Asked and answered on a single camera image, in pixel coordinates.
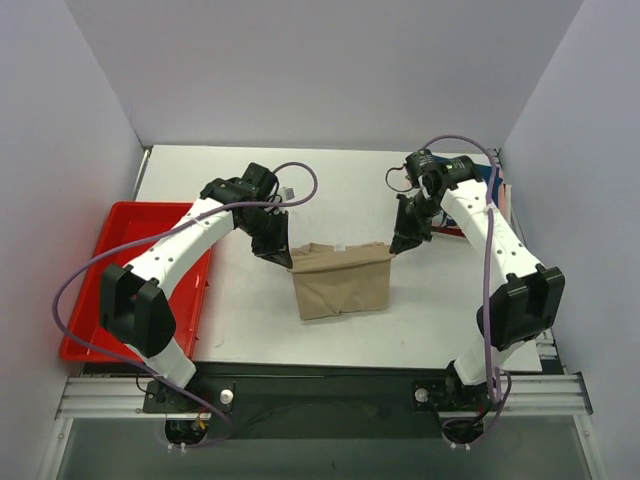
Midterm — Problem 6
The beige t-shirt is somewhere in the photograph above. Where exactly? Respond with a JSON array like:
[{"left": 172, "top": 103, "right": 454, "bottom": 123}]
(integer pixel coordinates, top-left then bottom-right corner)
[{"left": 290, "top": 242, "right": 394, "bottom": 321}]

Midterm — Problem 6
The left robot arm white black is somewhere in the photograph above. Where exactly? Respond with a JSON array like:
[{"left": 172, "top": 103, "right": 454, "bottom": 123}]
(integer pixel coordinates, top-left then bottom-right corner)
[{"left": 100, "top": 163, "right": 293, "bottom": 412}]

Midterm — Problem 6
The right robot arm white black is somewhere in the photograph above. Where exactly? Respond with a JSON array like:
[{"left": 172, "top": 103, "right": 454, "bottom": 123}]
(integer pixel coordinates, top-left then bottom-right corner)
[{"left": 389, "top": 149, "right": 566, "bottom": 408}]

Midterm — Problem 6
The folded blue printed t-shirt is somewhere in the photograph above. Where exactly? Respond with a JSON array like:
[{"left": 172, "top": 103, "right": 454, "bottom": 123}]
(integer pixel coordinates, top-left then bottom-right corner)
[{"left": 434, "top": 155, "right": 504, "bottom": 204}]

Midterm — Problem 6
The red plastic tray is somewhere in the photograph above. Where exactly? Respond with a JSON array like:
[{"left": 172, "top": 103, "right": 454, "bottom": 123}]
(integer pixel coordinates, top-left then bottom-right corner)
[{"left": 59, "top": 201, "right": 213, "bottom": 363}]

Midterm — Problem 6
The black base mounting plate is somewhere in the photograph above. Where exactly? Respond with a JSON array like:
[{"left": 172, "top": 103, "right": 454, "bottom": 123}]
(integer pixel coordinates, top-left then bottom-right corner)
[{"left": 143, "top": 363, "right": 499, "bottom": 445}]

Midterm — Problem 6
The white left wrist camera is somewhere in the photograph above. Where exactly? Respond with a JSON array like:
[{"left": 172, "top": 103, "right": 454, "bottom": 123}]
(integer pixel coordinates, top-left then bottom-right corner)
[{"left": 280, "top": 187, "right": 295, "bottom": 201}]

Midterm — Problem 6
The aluminium frame rail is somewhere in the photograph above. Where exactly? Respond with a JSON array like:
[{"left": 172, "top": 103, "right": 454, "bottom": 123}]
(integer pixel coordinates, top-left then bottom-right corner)
[{"left": 56, "top": 374, "right": 593, "bottom": 419}]

